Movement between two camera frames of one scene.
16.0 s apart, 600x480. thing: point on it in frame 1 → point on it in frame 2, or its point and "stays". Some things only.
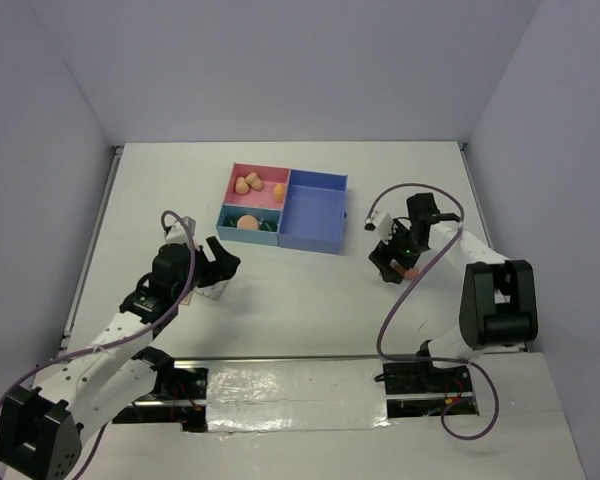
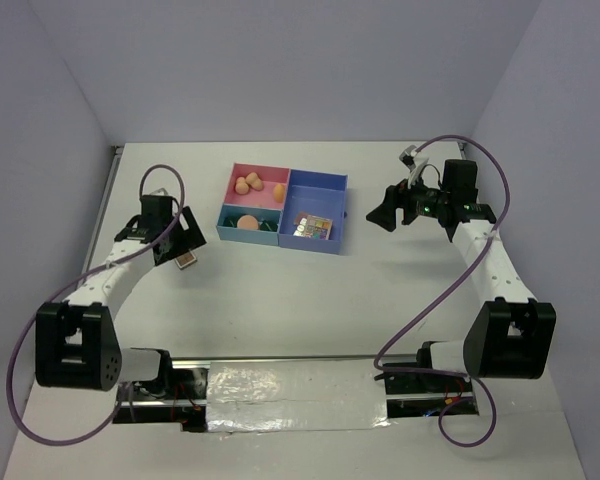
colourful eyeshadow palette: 187,299 → 314,228
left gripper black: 222,268 → 195,238
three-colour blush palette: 412,273 → 299,217
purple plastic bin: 313,215 stays
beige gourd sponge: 241,186 stays
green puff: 230,221 stays
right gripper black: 384,254 → 396,196
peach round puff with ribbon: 247,222 stays
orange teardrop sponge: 279,192 stays
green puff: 268,226 stays
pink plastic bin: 270,176 stays
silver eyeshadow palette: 213,291 → 300,228
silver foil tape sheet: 297,397 stays
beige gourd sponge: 253,179 stays
